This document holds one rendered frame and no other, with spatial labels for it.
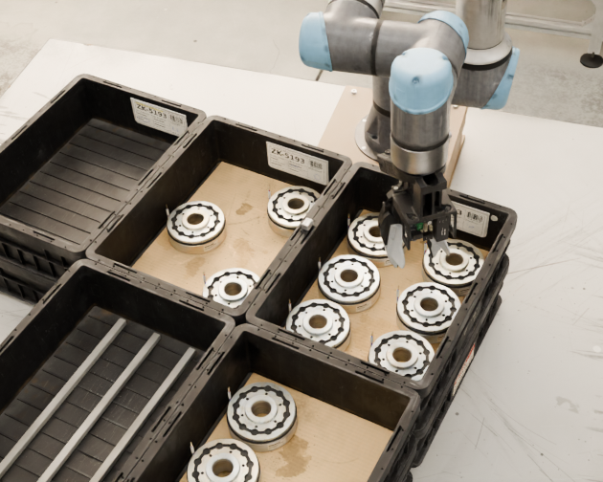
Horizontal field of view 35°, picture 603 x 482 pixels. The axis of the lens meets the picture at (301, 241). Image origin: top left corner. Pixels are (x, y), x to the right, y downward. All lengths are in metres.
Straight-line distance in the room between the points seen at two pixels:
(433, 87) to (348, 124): 0.81
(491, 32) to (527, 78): 1.74
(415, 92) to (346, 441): 0.54
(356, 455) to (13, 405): 0.53
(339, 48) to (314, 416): 0.55
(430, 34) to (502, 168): 0.80
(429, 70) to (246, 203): 0.67
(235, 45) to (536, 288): 2.04
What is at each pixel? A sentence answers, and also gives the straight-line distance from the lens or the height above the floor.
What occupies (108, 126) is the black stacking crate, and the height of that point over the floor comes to 0.83.
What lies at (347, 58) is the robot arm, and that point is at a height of 1.30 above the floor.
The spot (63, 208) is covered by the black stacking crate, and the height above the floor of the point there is 0.83.
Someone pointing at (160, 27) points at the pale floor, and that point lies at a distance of 3.74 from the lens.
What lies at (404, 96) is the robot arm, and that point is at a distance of 1.18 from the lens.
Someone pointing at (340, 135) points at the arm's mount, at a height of 0.80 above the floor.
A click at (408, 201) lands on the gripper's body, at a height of 1.14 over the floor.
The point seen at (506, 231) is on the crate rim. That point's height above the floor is 0.93.
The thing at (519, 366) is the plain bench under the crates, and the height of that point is 0.70.
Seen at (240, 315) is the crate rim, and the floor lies 0.93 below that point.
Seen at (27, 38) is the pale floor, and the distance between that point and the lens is 3.82.
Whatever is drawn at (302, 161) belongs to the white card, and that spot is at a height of 0.90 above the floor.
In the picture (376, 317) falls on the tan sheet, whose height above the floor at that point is 0.83.
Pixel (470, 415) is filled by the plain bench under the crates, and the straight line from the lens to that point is 1.63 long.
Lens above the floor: 2.06
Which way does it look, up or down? 47 degrees down
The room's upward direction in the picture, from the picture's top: 3 degrees counter-clockwise
